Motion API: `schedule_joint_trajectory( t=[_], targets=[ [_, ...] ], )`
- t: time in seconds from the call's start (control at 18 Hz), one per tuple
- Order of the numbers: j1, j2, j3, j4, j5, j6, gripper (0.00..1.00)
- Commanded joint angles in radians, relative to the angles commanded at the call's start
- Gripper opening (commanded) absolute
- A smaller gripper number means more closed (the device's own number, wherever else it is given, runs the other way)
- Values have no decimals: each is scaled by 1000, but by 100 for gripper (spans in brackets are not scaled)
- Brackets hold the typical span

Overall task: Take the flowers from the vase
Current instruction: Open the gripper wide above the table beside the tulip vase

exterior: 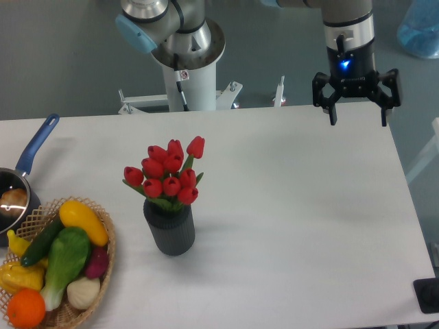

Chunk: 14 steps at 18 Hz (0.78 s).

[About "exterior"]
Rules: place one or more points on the blue plastic bag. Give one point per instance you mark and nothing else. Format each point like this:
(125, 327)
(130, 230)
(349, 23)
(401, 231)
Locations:
(418, 31)

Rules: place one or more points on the yellow squash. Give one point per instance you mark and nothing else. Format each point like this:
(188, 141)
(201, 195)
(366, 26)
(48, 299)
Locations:
(73, 213)

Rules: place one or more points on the yellow banana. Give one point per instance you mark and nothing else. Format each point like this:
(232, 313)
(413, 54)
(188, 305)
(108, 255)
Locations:
(17, 245)

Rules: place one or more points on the white table clamp bracket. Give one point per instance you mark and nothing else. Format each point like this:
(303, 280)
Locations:
(144, 101)

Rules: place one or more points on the dark green cucumber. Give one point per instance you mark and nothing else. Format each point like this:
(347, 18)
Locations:
(40, 246)

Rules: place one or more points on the red tulip bouquet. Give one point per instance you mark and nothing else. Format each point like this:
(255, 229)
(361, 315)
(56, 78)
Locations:
(166, 177)

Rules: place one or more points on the white garlic bulb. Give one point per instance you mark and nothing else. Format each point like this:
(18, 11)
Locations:
(83, 292)

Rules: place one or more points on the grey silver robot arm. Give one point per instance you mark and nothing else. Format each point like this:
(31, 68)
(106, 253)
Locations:
(188, 45)

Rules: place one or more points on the purple red onion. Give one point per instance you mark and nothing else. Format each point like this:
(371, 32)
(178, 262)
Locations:
(98, 263)

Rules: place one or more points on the dark grey ribbed vase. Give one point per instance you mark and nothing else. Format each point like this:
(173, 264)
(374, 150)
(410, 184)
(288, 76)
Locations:
(173, 233)

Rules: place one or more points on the yellow bell pepper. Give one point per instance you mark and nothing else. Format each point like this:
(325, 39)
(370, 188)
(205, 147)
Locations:
(15, 278)

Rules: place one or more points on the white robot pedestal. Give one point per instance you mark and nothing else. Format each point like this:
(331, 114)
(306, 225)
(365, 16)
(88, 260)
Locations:
(197, 85)

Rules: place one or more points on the blue handled saucepan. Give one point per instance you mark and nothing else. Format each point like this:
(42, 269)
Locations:
(17, 177)

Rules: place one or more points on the brown bread roll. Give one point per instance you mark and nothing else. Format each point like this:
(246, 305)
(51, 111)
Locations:
(13, 203)

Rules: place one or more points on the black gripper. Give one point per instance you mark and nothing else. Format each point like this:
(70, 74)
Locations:
(353, 75)

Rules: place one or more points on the black device at edge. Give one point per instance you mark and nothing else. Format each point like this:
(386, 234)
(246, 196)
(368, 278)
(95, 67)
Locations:
(427, 294)

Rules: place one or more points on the white metal frame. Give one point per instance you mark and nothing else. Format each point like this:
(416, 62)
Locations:
(425, 155)

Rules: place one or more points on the green bok choy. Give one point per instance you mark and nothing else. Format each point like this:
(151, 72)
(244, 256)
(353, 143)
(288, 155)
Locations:
(67, 257)

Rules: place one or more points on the woven wicker basket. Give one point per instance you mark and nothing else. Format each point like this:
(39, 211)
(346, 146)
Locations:
(64, 316)

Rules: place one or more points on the orange fruit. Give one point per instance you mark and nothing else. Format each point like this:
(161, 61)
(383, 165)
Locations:
(26, 309)

